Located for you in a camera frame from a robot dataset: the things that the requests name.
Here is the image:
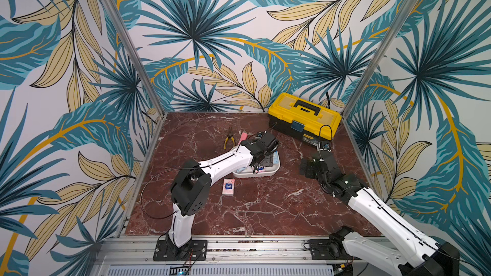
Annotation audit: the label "pink Tempo tissue pack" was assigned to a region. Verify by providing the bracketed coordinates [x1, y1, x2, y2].
[222, 178, 235, 196]

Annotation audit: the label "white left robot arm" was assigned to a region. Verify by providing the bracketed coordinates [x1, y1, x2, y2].
[166, 132, 280, 249]

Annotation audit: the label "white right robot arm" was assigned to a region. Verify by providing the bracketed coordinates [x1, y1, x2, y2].
[299, 150, 460, 275]

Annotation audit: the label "white plastic storage box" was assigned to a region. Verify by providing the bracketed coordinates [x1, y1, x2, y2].
[233, 152, 281, 178]

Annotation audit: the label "pink utility knife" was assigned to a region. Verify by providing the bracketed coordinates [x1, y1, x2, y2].
[239, 132, 248, 143]

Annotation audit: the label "yellow black toolbox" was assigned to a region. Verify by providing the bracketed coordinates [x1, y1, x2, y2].
[268, 93, 341, 150]

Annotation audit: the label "yellow handled pliers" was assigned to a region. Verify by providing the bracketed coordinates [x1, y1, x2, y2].
[223, 126, 236, 150]

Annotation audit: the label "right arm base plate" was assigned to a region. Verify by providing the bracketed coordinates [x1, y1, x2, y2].
[306, 239, 347, 260]

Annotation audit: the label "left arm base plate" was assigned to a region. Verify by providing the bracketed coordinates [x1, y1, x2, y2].
[153, 240, 208, 263]

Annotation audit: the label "aluminium mounting rail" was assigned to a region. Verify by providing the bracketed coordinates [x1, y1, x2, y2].
[90, 235, 415, 276]

